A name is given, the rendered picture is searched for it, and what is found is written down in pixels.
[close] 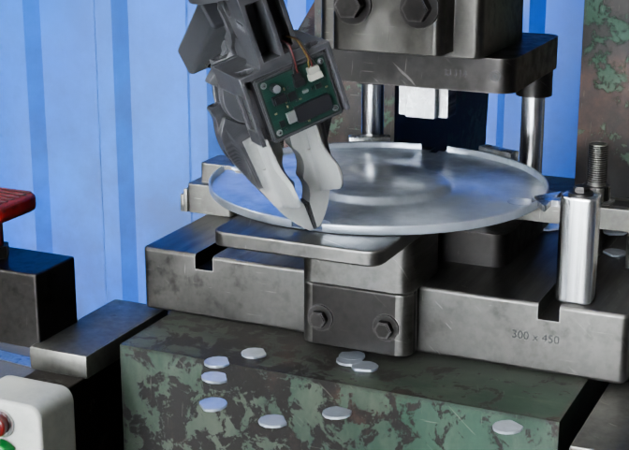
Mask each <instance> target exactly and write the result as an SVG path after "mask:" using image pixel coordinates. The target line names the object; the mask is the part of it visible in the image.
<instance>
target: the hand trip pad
mask: <svg viewBox="0 0 629 450"><path fill-rule="evenodd" d="M35 208H36V196H35V195H34V194H33V193H32V191H25V190H18V189H10V188H3V187H0V246H2V245H4V232H3V223H4V222H7V221H9V220H12V219H14V218H17V217H19V216H21V215H24V214H25V213H28V212H30V211H32V210H34V209H35Z"/></svg>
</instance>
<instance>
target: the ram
mask: <svg viewBox="0 0 629 450"><path fill-rule="evenodd" d="M522 18H523V0H322V38H323V39H325V40H327V41H329V44H330V47H331V48H332V49H335V50H344V51H370V52H383V53H397V54H410V55H423V56H441V57H454V58H467V59H482V58H485V57H487V56H489V55H491V54H493V53H495V52H497V51H499V50H501V49H503V48H505V47H507V46H509V45H511V44H513V43H516V42H518V41H520V40H521V39H522Z"/></svg>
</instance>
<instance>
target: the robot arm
mask: <svg viewBox="0 0 629 450"><path fill-rule="evenodd" d="M188 1H189V3H190V4H193V5H197V7H196V10H195V12H194V14H193V16H192V19H191V21H190V22H189V25H188V27H187V29H186V31H185V34H184V36H183V40H182V42H181V44H180V46H179V49H178V53H179V54H180V56H181V58H182V60H183V63H184V65H185V67H186V69H187V70H188V72H189V73H190V74H196V73H198V72H199V71H202V70H204V69H206V68H210V69H211V70H210V72H209V74H208V75H207V77H206V79H205V81H206V82H207V83H209V84H210V85H211V86H212V95H213V99H214V102H215V103H213V104H210V105H209V106H208V107H207V110H208V112H209V113H210V114H211V116H212V121H213V128H214V133H215V136H216V139H217V142H218V144H219V146H220V148H221V150H222V151H223V153H224V155H225V156H226V157H227V159H228V160H229V161H230V162H231V163H232V164H233V165H234V166H235V167H236V168H237V169H238V170H239V171H240V172H241V173H242V174H243V176H244V177H245V178H246V179H247V180H248V181H249V182H250V183H251V184H253V185H254V186H255V187H256V189H257V190H258V191H259V192H260V193H261V194H262V195H263V196H264V197H265V198H267V199H268V200H269V202H270V203H271V204H272V205H273V206H274V207H275V208H276V209H277V210H278V211H279V212H281V213H282V214H283V215H284V216H285V217H286V218H288V219H289V220H291V221H292V222H294V223H295V224H297V225H299V226H301V227H303V228H305V229H307V230H309V231H312V230H313V229H316V228H318V227H320V226H321V225H322V222H323V219H324V216H325V213H326V210H327V206H328V203H329V190H332V189H340V188H342V187H343V185H344V177H343V173H342V171H341V169H340V166H339V165H338V163H337V162H336V161H335V159H334V158H333V157H332V156H331V154H330V150H329V144H328V136H329V128H330V124H331V118H332V117H334V116H336V115H339V114H341V113H343V110H344V109H346V110H348V109H350V106H349V103H348V100H347V97H346V94H345V90H344V86H343V83H342V80H341V77H340V74H339V71H338V67H337V65H336V62H335V59H334V56H333V53H332V50H331V47H330V44H329V41H327V40H325V39H323V38H320V37H317V36H312V35H309V34H306V33H303V32H301V31H299V30H297V29H293V26H292V23H291V20H290V18H289V15H288V12H287V9H286V6H285V1H284V0H188ZM328 60H329V61H328ZM329 64H330V66H331V69H332V72H333V75H334V78H335V80H336V83H337V86H338V90H339V91H338V90H337V87H336V84H335V81H334V78H333V75H332V72H331V69H330V66H329ZM283 139H284V140H285V144H286V145H288V146H289V147H290V148H291V149H292V151H293V152H294V154H295V156H296V160H297V167H296V175H297V176H298V178H299V179H300V182H301V185H302V195H301V197H302V198H301V199H300V200H301V201H300V200H299V197H298V195H297V193H296V191H295V183H294V181H292V180H291V179H290V178H289V177H288V176H287V175H286V173H285V170H284V166H283V155H284V151H283V148H282V145H281V143H280V141H281V140H283Z"/></svg>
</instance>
